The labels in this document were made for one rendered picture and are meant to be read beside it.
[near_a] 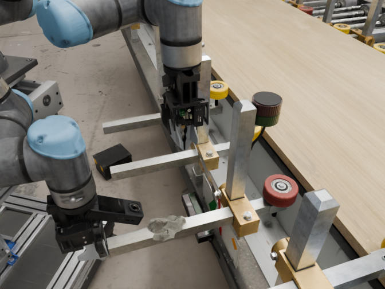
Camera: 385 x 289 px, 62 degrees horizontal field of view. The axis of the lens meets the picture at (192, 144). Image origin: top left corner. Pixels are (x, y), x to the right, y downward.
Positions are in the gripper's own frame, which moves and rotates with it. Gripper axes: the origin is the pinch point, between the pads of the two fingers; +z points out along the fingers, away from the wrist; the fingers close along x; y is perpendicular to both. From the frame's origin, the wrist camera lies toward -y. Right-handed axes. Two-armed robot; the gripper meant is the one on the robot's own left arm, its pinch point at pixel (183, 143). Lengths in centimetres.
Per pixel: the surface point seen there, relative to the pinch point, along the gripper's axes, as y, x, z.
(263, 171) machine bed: -12.7, 30.5, 28.2
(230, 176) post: 7.0, 9.1, 6.8
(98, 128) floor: -162, -25, 93
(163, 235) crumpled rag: 13.1, -8.7, 13.7
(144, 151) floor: -124, 3, 95
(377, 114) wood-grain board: -8, 66, 10
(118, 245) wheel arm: 11.8, -18.4, 14.7
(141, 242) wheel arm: 12.0, -13.5, 15.6
